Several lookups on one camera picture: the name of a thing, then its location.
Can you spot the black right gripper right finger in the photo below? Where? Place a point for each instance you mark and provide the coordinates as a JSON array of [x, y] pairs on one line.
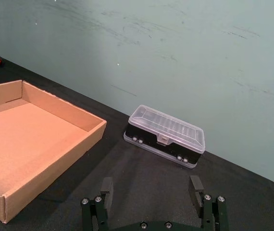
[[200, 201]]

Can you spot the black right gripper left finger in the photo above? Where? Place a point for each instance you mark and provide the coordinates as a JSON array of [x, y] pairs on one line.
[[107, 195]]

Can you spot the black table cloth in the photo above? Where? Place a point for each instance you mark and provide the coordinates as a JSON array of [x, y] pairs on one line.
[[151, 187]]

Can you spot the clear plastic case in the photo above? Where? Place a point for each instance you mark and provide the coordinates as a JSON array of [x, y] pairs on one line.
[[164, 136]]

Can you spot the shallow brown cardboard tray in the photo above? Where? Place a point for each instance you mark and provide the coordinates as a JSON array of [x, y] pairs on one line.
[[34, 144]]

